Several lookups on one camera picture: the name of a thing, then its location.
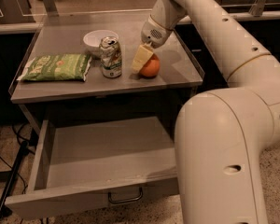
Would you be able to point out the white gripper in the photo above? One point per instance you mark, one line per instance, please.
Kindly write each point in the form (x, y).
(153, 32)

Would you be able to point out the black stand leg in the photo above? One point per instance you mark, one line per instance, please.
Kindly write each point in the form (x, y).
(11, 178)

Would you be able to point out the orange fruit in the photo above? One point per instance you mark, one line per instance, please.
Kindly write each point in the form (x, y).
(151, 68)

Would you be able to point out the black drawer handle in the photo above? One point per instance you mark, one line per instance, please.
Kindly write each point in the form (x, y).
(125, 195)

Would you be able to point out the grey open drawer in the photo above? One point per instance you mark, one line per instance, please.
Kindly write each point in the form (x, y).
(76, 166)

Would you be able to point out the green chip bag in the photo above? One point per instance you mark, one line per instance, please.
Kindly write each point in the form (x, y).
(59, 67)

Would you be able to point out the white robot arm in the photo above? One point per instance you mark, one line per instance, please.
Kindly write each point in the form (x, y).
(219, 134)

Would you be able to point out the white ceramic bowl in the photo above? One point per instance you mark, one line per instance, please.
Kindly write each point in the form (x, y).
(93, 39)

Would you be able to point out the green white soda can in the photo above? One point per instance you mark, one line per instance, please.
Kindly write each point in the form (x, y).
(110, 56)

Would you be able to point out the grey cabinet counter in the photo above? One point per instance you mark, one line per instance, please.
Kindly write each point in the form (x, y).
(64, 34)

